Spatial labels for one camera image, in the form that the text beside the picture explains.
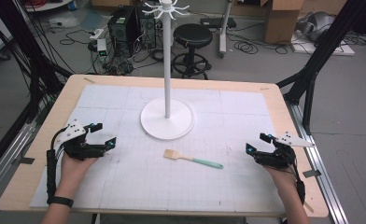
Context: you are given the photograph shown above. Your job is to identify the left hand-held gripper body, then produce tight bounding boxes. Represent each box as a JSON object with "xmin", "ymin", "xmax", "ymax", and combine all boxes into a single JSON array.
[{"xmin": 56, "ymin": 119, "xmax": 107, "ymax": 161}]

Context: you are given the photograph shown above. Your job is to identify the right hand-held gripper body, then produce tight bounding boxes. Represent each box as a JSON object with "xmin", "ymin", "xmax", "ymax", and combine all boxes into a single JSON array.
[{"xmin": 253, "ymin": 131, "xmax": 317, "ymax": 171}]

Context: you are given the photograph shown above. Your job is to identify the person's right hand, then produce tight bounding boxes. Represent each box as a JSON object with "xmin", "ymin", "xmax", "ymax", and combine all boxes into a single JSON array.
[{"xmin": 262, "ymin": 163, "xmax": 298, "ymax": 195}]

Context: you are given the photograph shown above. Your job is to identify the person's left hand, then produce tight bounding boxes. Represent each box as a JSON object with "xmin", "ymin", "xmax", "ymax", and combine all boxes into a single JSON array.
[{"xmin": 56, "ymin": 152, "xmax": 100, "ymax": 189}]

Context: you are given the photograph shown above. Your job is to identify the black wristband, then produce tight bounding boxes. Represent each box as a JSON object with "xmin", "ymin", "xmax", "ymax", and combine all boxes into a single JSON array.
[{"xmin": 46, "ymin": 195, "xmax": 75, "ymax": 209}]

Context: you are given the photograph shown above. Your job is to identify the white grid mat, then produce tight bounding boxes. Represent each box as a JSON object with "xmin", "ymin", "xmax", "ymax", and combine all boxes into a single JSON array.
[{"xmin": 29, "ymin": 84, "xmax": 287, "ymax": 215}]

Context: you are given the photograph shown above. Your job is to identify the white hook stand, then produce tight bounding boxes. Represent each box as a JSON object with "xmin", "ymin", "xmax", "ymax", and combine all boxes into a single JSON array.
[{"xmin": 139, "ymin": 0, "xmax": 195, "ymax": 141}]

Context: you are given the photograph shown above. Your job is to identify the white device with green light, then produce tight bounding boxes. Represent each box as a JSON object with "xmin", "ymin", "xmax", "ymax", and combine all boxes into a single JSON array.
[{"xmin": 95, "ymin": 38, "xmax": 109, "ymax": 58}]

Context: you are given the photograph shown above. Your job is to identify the white power strip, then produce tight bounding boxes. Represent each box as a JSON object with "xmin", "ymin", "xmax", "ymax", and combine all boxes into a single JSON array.
[{"xmin": 89, "ymin": 28, "xmax": 106, "ymax": 41}]

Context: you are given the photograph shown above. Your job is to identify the black computer tower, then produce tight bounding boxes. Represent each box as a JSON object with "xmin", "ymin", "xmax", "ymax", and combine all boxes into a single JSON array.
[{"xmin": 106, "ymin": 5, "xmax": 158, "ymax": 60}]

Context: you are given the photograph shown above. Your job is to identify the cardboard box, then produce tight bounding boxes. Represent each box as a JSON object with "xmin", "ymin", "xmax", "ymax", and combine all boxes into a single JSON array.
[{"xmin": 262, "ymin": 0, "xmax": 305, "ymax": 45}]

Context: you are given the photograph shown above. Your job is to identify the white flat board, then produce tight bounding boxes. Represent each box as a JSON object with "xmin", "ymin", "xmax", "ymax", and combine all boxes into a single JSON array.
[{"xmin": 290, "ymin": 30, "xmax": 357, "ymax": 57}]

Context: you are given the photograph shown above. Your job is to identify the grey plastic device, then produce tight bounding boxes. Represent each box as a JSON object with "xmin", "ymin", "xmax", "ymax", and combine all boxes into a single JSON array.
[{"xmin": 297, "ymin": 11, "xmax": 337, "ymax": 44}]

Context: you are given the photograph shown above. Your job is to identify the black flat box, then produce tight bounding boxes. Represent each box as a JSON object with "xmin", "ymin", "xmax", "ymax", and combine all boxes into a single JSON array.
[{"xmin": 200, "ymin": 17, "xmax": 238, "ymax": 30}]

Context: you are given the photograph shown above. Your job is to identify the black round stool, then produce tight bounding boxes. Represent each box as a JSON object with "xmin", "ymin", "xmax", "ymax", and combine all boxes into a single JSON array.
[{"xmin": 171, "ymin": 23, "xmax": 215, "ymax": 80}]

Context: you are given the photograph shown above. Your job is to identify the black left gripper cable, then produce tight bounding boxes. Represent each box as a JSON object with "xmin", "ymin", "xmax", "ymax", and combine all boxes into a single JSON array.
[{"xmin": 46, "ymin": 126, "xmax": 69, "ymax": 200}]

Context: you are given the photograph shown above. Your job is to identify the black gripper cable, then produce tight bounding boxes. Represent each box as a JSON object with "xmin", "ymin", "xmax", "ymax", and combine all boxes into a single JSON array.
[
  {"xmin": 288, "ymin": 161, "xmax": 307, "ymax": 205},
  {"xmin": 46, "ymin": 126, "xmax": 69, "ymax": 200}
]

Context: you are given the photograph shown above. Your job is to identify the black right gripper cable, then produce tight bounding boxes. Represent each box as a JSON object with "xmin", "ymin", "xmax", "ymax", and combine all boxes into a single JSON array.
[{"xmin": 288, "ymin": 161, "xmax": 307, "ymax": 205}]

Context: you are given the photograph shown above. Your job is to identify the aluminium rail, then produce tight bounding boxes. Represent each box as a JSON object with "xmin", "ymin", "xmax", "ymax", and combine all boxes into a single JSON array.
[
  {"xmin": 0, "ymin": 121, "xmax": 38, "ymax": 204},
  {"xmin": 285, "ymin": 100, "xmax": 351, "ymax": 224}
]

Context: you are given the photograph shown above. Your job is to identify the green-handled wooden brush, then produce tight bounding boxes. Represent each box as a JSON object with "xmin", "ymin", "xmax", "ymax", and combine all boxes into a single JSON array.
[{"xmin": 162, "ymin": 148, "xmax": 225, "ymax": 171}]

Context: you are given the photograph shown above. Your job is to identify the black metal frame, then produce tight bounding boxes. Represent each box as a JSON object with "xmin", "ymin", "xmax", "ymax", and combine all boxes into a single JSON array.
[
  {"xmin": 0, "ymin": 0, "xmax": 74, "ymax": 179},
  {"xmin": 276, "ymin": 0, "xmax": 366, "ymax": 135}
]

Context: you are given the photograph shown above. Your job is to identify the coiled black floor cable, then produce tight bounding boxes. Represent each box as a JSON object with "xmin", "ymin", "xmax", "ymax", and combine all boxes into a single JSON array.
[{"xmin": 232, "ymin": 39, "xmax": 289, "ymax": 56}]

